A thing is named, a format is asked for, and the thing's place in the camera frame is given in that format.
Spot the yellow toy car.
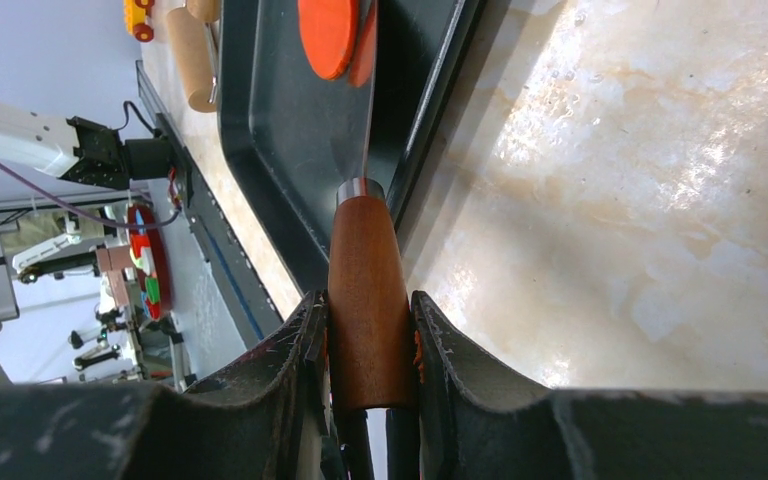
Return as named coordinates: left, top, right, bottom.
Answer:
left=123, top=0, right=155, bottom=43

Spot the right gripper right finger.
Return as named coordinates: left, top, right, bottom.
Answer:
left=411, top=291, right=768, bottom=479

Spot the red round background object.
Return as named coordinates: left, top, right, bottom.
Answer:
left=126, top=204, right=172, bottom=321

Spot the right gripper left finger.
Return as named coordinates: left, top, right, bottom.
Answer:
left=0, top=292, right=327, bottom=479

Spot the wooden handled metal scraper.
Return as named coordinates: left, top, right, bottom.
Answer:
left=326, top=0, right=418, bottom=480

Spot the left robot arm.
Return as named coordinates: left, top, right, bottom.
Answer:
left=0, top=102, right=173, bottom=190

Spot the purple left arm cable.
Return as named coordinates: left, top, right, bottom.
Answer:
left=0, top=152, right=183, bottom=232

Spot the orange-red dough piece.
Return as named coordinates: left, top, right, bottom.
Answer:
left=297, top=0, right=360, bottom=81

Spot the black baking tray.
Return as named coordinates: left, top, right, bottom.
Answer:
left=218, top=1, right=484, bottom=292

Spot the wooden dough roller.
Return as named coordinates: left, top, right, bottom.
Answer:
left=165, top=0, right=221, bottom=113

